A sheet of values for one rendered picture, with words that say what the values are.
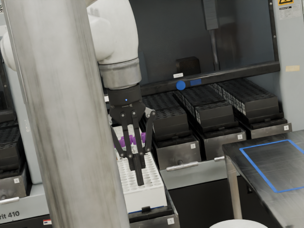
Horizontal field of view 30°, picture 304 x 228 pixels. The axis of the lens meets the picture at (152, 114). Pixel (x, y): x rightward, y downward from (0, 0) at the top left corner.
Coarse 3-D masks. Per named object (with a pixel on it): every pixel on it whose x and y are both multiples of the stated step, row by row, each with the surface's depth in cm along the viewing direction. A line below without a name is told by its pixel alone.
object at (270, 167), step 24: (240, 144) 164; (264, 144) 160; (288, 144) 157; (240, 168) 145; (264, 168) 142; (288, 168) 140; (264, 192) 128; (288, 192) 126; (240, 216) 169; (288, 216) 115
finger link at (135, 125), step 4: (132, 112) 128; (136, 112) 128; (132, 116) 128; (136, 116) 128; (136, 120) 129; (136, 124) 129; (136, 128) 129; (136, 132) 130; (136, 136) 130; (140, 136) 130; (136, 140) 130; (140, 140) 130; (136, 144) 133; (140, 144) 130; (140, 148) 131; (140, 152) 131; (140, 156) 131
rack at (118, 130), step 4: (132, 124) 187; (116, 128) 186; (120, 128) 185; (128, 128) 184; (132, 128) 182; (116, 132) 181; (120, 132) 182; (128, 132) 179; (132, 132) 179; (140, 132) 177; (120, 136) 177
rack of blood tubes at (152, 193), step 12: (144, 156) 153; (120, 168) 148; (144, 168) 145; (156, 168) 142; (132, 180) 137; (144, 180) 135; (156, 180) 134; (132, 192) 129; (144, 192) 129; (156, 192) 130; (132, 204) 130; (144, 204) 130; (156, 204) 130
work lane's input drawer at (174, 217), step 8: (160, 176) 153; (168, 192) 141; (168, 200) 133; (144, 208) 129; (160, 208) 130; (168, 208) 129; (128, 216) 128; (136, 216) 128; (144, 216) 128; (152, 216) 128; (160, 216) 128; (168, 216) 128; (176, 216) 128; (136, 224) 127; (144, 224) 127; (152, 224) 128; (160, 224) 128; (168, 224) 128; (176, 224) 128
